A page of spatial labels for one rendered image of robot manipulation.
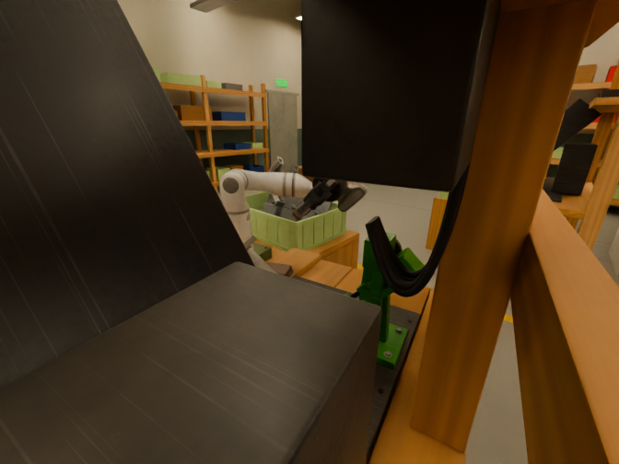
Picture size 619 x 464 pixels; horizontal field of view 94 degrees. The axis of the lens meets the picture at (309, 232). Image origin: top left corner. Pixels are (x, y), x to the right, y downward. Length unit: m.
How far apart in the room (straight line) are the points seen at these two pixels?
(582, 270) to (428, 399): 0.34
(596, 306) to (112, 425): 0.31
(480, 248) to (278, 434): 0.33
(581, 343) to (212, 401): 0.22
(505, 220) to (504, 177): 0.05
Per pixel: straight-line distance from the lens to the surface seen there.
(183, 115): 6.10
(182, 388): 0.22
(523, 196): 0.41
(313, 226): 1.44
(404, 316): 0.86
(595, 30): 0.55
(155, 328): 0.27
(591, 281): 0.33
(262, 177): 1.14
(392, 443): 0.63
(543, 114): 0.41
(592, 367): 0.22
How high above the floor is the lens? 1.39
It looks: 21 degrees down
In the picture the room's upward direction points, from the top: straight up
